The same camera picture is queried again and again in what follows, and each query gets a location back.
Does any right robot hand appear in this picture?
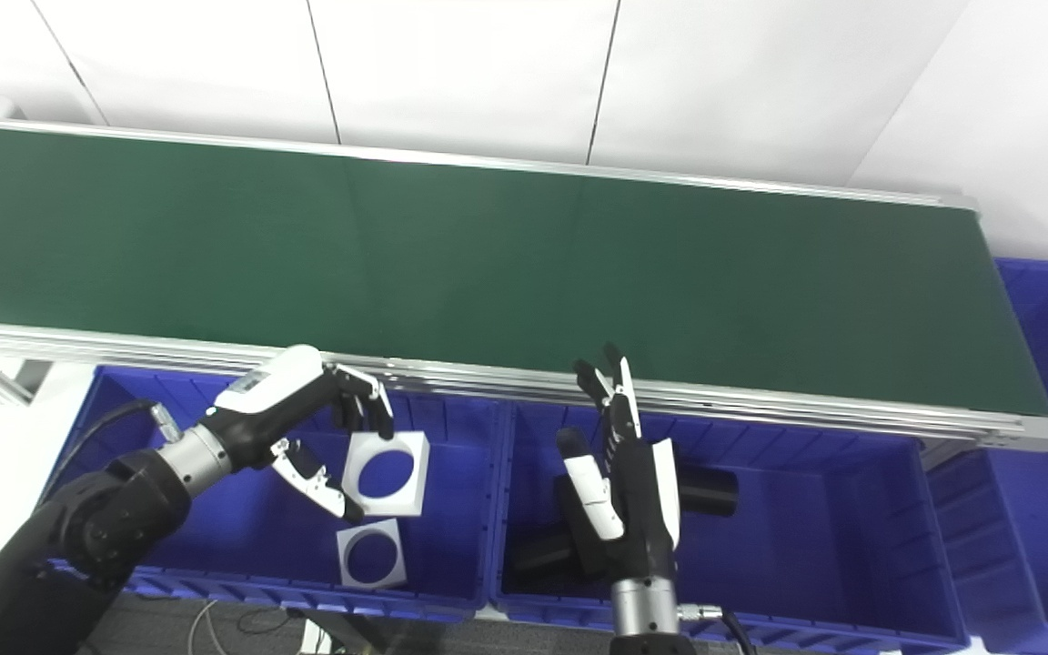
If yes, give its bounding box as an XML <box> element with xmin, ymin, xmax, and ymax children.
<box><xmin>556</xmin><ymin>343</ymin><xmax>681</xmax><ymax>583</ymax></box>

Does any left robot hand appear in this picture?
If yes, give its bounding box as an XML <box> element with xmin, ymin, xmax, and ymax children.
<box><xmin>210</xmin><ymin>344</ymin><xmax>395</xmax><ymax>521</ymax></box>

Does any white square part round hole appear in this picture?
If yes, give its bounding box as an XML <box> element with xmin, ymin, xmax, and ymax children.
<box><xmin>336</xmin><ymin>519</ymin><xmax>408</xmax><ymax>590</ymax></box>
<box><xmin>342</xmin><ymin>430</ymin><xmax>430</xmax><ymax>518</ymax></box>

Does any black angled part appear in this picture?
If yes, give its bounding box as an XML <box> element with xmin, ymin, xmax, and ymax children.
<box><xmin>504</xmin><ymin>473</ymin><xmax>620</xmax><ymax>585</ymax></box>

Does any green conveyor belt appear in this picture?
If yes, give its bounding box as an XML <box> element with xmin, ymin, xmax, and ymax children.
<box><xmin>0</xmin><ymin>114</ymin><xmax>1048</xmax><ymax>453</ymax></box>
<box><xmin>0</xmin><ymin>123</ymin><xmax>1048</xmax><ymax>419</ymax></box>

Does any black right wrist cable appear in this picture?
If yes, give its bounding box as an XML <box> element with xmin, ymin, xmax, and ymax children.
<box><xmin>677</xmin><ymin>602</ymin><xmax>757</xmax><ymax>655</ymax></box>

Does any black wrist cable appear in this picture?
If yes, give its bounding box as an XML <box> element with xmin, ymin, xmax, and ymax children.
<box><xmin>51</xmin><ymin>398</ymin><xmax>183</xmax><ymax>492</ymax></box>
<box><xmin>677</xmin><ymin>602</ymin><xmax>757</xmax><ymax>655</ymax></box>

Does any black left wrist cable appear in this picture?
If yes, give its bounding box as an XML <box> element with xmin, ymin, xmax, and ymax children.
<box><xmin>51</xmin><ymin>398</ymin><xmax>183</xmax><ymax>492</ymax></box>

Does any thin floor cable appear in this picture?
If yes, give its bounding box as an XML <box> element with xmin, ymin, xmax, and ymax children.
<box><xmin>186</xmin><ymin>599</ymin><xmax>307</xmax><ymax>655</ymax></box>

